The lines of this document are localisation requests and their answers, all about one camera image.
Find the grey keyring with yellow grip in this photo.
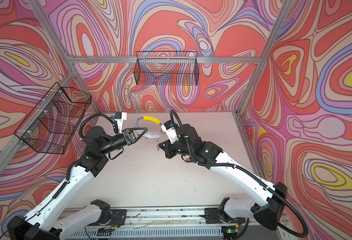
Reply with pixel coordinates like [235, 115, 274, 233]
[134, 116, 163, 139]

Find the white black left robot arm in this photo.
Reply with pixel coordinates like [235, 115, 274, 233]
[7, 126, 147, 240]

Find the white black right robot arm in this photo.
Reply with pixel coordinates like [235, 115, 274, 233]
[159, 121, 288, 231]

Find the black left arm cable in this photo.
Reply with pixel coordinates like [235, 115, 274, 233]
[78, 113, 117, 140]

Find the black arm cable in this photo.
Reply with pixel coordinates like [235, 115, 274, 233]
[169, 109, 309, 239]
[78, 113, 117, 140]

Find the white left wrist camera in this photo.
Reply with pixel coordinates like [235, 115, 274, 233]
[114, 112, 127, 134]

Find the black wire basket back wall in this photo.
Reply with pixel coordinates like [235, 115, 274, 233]
[133, 50, 200, 86]

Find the black wire basket wall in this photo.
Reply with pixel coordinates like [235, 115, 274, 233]
[133, 50, 200, 86]
[14, 86, 92, 155]

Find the black wire basket left wall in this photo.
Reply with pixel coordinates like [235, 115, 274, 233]
[14, 86, 92, 155]

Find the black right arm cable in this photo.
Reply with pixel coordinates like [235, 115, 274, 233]
[169, 109, 309, 239]

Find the aluminium frame extrusion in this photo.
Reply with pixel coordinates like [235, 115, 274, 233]
[0, 0, 297, 196]

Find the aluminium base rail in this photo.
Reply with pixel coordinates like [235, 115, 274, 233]
[65, 206, 287, 240]

